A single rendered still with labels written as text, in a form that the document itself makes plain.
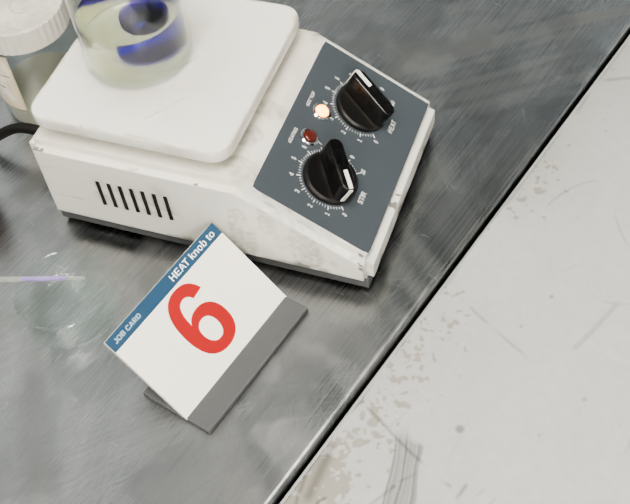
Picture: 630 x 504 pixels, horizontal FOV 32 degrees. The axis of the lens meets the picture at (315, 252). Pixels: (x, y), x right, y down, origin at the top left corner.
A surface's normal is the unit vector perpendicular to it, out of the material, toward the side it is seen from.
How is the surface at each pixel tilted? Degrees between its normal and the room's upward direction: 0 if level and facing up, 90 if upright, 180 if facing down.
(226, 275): 40
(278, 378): 0
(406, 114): 30
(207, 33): 0
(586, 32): 0
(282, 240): 90
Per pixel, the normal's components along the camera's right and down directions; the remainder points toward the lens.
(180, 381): 0.46, -0.21
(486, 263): -0.09, -0.61
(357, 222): 0.39, -0.42
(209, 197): -0.33, 0.76
